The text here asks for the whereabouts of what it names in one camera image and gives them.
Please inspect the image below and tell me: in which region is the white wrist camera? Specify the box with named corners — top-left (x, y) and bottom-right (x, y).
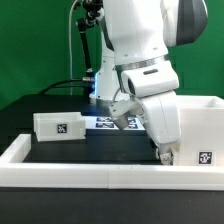
top-left (121, 61), bottom-right (179, 98)

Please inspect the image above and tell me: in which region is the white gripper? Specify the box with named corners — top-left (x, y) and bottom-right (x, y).
top-left (137, 91), bottom-right (181, 165)

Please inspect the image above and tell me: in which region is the black cable bundle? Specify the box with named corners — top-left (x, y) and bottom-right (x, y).
top-left (38, 78), bottom-right (96, 96)

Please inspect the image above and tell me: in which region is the white drawer tray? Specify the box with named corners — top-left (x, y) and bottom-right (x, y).
top-left (33, 112), bottom-right (86, 142)

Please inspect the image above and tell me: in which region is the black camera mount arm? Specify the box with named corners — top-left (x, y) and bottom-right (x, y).
top-left (77, 0), bottom-right (103, 82)

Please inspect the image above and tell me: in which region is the white U-shaped table fence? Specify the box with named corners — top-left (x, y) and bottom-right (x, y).
top-left (0, 134), bottom-right (224, 191)

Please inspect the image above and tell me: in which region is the white marker tag sheet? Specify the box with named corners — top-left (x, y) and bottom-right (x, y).
top-left (84, 116), bottom-right (144, 130)

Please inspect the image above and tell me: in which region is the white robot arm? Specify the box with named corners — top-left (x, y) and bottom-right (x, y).
top-left (97, 0), bottom-right (208, 165)

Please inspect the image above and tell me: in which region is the white drawer cabinet box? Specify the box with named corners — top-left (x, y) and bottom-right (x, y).
top-left (172, 96), bottom-right (224, 167)

